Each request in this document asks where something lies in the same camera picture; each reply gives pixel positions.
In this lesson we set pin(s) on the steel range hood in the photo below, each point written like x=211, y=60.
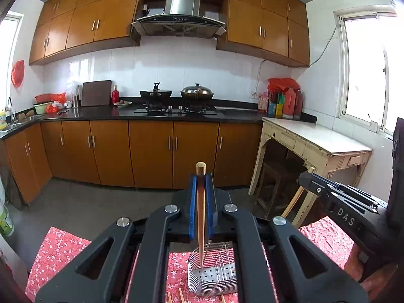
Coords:
x=180, y=6

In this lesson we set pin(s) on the black kitchen countertop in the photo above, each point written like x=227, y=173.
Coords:
x=94, y=114

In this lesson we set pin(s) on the dark cutting board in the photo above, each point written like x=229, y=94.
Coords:
x=96, y=93

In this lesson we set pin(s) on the steel sink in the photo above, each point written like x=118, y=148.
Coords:
x=19, y=125

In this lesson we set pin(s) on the wooden base cabinets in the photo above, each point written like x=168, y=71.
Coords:
x=151, y=151

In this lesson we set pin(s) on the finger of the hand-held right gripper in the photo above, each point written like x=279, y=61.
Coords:
x=363, y=197
x=315, y=184

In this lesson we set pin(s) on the wooden wall cabinet block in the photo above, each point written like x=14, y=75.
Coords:
x=82, y=28
x=252, y=22

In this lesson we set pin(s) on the cream wooden side table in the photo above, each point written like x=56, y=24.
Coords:
x=309, y=135

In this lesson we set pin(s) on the green basin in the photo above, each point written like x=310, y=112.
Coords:
x=40, y=108

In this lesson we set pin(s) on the red floral tablecloth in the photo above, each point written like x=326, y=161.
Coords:
x=63, y=249

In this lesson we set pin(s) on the small red bottle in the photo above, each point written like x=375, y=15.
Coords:
x=115, y=96

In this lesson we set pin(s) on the pink packet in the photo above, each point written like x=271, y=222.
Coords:
x=263, y=101

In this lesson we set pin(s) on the orange plastic bag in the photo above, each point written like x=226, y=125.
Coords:
x=51, y=108

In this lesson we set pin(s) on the wok with metal lid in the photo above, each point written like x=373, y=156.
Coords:
x=197, y=92

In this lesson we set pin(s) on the metal utensil cup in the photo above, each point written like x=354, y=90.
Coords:
x=76, y=101

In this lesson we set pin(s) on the small window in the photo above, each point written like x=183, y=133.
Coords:
x=8, y=44

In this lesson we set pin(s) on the black wok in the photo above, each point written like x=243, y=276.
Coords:
x=156, y=94

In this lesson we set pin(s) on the large white-framed window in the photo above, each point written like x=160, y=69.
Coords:
x=363, y=69

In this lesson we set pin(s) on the plate of food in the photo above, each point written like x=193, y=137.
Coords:
x=123, y=103

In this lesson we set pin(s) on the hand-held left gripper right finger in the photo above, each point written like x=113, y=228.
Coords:
x=209, y=210

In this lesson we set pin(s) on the wooden stool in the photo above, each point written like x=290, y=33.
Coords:
x=275, y=170

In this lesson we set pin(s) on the steel faucet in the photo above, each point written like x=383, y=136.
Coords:
x=11, y=110

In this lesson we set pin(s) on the person's right hand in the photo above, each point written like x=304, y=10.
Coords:
x=355, y=260

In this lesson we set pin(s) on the black gas stove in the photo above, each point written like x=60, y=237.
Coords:
x=176, y=113

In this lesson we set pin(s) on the crumpled red plastic bag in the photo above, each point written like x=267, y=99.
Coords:
x=282, y=83

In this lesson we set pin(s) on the green and white bottle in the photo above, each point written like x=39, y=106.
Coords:
x=6, y=221

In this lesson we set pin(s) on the dark brown wooden chopstick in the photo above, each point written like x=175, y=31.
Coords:
x=200, y=195

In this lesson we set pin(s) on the hanging red plastic bag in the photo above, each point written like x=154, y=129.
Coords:
x=18, y=73

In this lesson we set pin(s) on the wall outlet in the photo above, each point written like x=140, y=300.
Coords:
x=255, y=95

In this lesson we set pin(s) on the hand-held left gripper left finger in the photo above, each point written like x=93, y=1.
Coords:
x=193, y=210

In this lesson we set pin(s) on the tall red bottle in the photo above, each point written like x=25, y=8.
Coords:
x=289, y=104
x=299, y=105

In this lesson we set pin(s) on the colourful boxes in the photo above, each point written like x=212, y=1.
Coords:
x=276, y=105

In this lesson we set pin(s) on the yellow dish soap bottle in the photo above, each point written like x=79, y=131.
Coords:
x=3, y=119

